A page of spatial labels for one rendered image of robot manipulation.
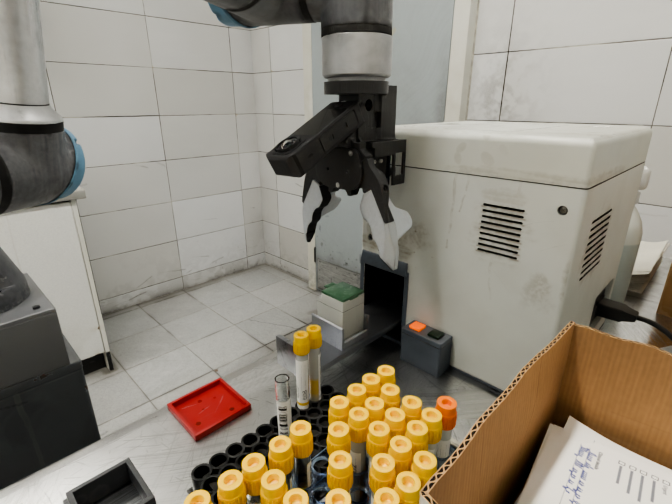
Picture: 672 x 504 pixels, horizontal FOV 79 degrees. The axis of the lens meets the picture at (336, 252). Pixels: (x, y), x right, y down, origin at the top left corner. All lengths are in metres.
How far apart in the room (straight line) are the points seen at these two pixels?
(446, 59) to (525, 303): 1.58
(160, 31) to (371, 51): 2.40
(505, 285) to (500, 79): 1.49
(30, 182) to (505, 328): 0.65
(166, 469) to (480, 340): 0.37
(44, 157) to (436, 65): 1.61
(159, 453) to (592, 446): 0.40
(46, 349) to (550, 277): 0.61
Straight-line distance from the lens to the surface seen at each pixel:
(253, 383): 0.54
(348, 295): 0.50
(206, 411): 0.51
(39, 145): 0.71
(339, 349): 0.52
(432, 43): 2.01
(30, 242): 1.99
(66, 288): 2.07
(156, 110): 2.74
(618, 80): 1.78
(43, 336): 0.64
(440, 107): 1.96
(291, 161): 0.40
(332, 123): 0.43
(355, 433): 0.32
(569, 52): 1.83
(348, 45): 0.45
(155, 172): 2.74
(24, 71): 0.71
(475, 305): 0.51
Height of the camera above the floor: 1.20
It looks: 20 degrees down
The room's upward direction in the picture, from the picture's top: straight up
